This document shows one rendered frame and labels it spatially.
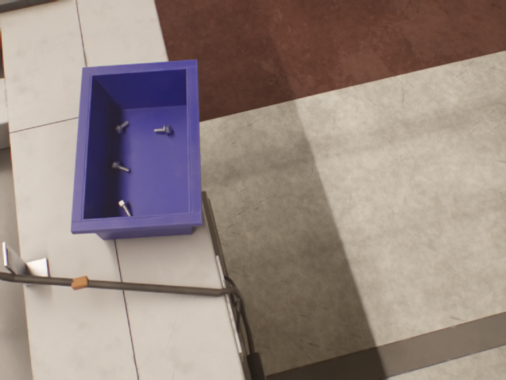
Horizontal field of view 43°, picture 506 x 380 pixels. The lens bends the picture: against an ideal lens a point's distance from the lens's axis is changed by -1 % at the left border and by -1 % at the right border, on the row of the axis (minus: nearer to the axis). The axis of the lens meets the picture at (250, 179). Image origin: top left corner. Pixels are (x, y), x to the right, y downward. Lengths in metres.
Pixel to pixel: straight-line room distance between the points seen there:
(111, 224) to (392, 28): 1.51
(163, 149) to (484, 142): 1.24
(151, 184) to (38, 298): 0.20
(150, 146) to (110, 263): 0.17
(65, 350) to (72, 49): 0.45
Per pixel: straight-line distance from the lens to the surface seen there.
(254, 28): 2.09
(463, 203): 1.84
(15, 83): 1.01
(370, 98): 1.96
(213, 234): 1.28
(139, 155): 0.89
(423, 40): 2.11
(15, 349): 0.91
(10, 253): 0.81
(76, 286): 0.79
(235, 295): 0.81
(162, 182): 0.86
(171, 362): 0.79
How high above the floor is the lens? 1.60
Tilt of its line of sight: 63 degrees down
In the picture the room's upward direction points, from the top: 3 degrees counter-clockwise
